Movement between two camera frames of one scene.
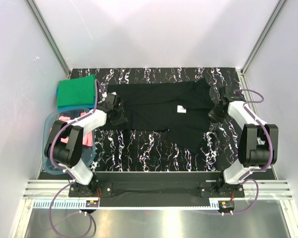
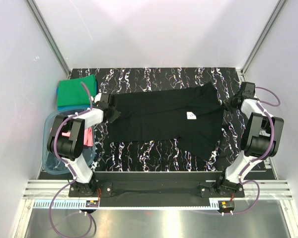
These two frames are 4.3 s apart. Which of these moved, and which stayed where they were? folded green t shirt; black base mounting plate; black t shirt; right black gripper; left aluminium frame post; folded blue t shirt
Moved: black t shirt; right black gripper
Stayed: black base mounting plate; folded blue t shirt; left aluminium frame post; folded green t shirt
